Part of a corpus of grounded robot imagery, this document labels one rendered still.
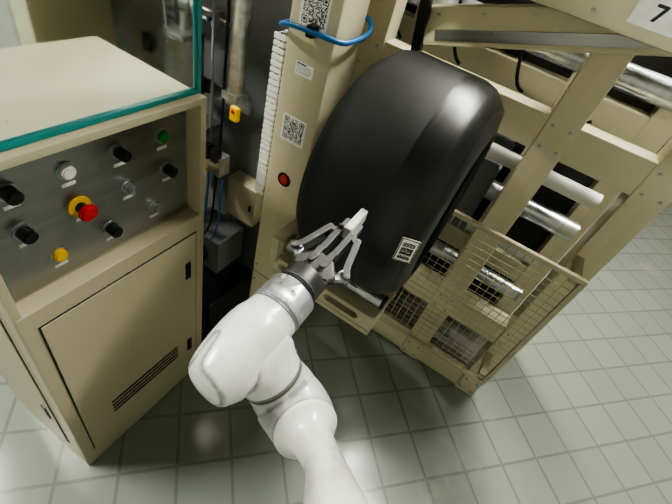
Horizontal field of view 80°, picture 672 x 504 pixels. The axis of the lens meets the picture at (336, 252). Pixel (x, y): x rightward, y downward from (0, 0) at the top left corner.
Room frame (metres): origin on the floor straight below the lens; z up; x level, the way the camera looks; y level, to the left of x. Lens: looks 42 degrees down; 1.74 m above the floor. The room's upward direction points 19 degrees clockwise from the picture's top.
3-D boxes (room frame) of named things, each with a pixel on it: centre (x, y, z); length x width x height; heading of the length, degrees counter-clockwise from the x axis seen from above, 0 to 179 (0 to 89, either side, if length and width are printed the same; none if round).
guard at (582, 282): (1.21, -0.38, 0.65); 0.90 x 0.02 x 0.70; 71
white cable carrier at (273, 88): (1.03, 0.28, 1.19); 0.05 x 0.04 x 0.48; 161
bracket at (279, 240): (1.02, 0.11, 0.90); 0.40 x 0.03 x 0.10; 161
